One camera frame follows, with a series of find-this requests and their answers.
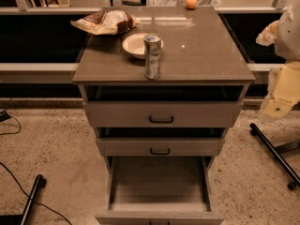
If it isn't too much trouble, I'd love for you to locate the silver redbull can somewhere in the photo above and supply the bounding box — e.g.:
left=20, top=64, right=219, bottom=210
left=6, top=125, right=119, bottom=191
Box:
left=143, top=34, right=161, bottom=80

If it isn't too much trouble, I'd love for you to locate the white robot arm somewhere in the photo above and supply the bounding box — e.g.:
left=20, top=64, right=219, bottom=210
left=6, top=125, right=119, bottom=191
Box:
left=256, top=0, right=300, bottom=120

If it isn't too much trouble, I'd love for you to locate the grey drawer cabinet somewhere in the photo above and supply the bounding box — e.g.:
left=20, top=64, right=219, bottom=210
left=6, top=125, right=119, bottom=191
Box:
left=71, top=6, right=257, bottom=225

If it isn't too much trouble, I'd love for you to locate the top grey drawer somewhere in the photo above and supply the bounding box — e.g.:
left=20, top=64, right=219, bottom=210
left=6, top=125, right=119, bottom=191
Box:
left=83, top=101, right=242, bottom=128

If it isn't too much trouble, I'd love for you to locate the middle grey drawer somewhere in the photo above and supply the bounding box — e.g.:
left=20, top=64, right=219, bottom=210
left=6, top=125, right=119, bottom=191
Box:
left=97, top=138, right=225, bottom=157

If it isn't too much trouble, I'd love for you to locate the bottom grey drawer open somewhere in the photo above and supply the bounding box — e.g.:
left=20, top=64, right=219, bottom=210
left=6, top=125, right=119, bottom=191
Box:
left=96, top=157, right=224, bottom=225

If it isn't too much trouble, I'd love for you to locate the white paper bowl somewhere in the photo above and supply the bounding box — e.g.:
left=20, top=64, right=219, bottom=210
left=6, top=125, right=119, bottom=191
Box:
left=123, top=33, right=158, bottom=59

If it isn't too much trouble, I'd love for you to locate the brown white chip bag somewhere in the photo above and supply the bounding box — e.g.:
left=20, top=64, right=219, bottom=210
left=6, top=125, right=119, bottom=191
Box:
left=70, top=10, right=140, bottom=36

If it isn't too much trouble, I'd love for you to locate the black stand leg right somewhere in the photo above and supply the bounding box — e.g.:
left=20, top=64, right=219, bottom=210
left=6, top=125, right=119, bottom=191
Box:
left=249, top=123, right=300, bottom=190

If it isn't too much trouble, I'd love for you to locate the black stand leg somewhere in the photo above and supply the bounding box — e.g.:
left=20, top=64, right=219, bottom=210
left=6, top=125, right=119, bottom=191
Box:
left=249, top=123, right=300, bottom=190
left=0, top=173, right=48, bottom=225

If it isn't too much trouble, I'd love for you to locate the orange fruit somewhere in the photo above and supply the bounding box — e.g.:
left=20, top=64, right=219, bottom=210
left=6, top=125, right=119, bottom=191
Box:
left=186, top=0, right=197, bottom=9

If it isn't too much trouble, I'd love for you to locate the black stand leg left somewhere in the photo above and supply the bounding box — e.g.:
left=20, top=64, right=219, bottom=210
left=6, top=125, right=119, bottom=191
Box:
left=0, top=173, right=48, bottom=225

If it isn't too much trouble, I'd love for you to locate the black cable left edge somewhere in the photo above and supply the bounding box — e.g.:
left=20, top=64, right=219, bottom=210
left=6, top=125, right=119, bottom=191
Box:
left=0, top=109, right=23, bottom=137

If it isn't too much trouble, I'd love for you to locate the black floor cable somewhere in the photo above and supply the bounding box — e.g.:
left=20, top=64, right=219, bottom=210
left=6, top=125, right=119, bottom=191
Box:
left=0, top=161, right=73, bottom=225

